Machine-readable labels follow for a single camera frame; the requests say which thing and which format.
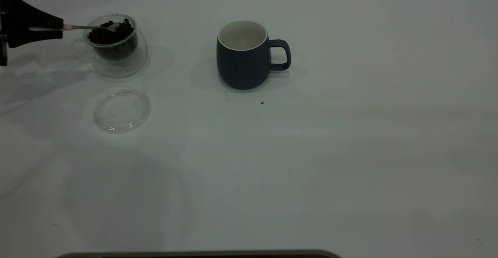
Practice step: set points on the clear round glass lid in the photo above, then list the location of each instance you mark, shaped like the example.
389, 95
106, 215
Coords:
122, 112

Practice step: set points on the dark coffee beans pile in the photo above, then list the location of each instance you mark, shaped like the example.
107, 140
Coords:
113, 42

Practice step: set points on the clear double-wall glass cup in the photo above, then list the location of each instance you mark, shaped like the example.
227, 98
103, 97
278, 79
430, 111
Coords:
124, 65

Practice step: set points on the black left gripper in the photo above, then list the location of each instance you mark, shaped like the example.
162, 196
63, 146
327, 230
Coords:
3, 32

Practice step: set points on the dark blue-grey ceramic mug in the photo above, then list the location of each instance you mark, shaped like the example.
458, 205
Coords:
241, 69

